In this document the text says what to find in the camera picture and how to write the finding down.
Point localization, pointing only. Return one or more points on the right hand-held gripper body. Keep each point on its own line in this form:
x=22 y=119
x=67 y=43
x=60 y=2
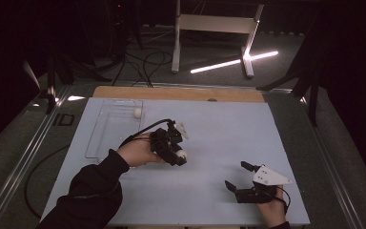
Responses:
x=268 y=178

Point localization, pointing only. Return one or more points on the white metal stand frame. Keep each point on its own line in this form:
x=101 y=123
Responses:
x=216 y=24

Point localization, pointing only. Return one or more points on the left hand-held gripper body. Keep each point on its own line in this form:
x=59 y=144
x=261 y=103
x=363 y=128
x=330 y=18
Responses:
x=163 y=141

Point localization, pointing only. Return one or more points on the black tripod stand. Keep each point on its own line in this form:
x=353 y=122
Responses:
x=308 y=82
x=55 y=70

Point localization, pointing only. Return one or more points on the black rectangular floor frame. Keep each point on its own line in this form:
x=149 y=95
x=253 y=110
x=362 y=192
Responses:
x=64 y=120

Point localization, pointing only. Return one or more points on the person's left hand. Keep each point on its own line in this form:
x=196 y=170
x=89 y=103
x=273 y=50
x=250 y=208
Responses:
x=138 y=151

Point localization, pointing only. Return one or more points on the clear plastic tray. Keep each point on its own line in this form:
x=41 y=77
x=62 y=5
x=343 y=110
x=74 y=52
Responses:
x=114 y=133

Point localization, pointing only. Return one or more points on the person's right hand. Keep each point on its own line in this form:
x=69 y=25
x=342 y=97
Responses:
x=274 y=211

